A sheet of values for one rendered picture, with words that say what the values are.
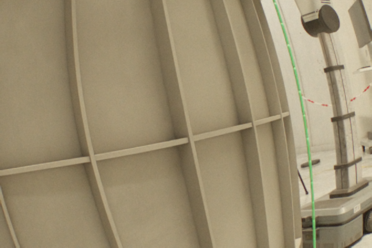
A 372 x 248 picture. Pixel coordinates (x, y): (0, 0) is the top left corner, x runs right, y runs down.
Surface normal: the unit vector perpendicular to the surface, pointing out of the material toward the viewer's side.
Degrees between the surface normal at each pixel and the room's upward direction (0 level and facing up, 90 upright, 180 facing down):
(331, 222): 90
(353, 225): 90
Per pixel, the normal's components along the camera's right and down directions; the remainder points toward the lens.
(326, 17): 0.46, -0.12
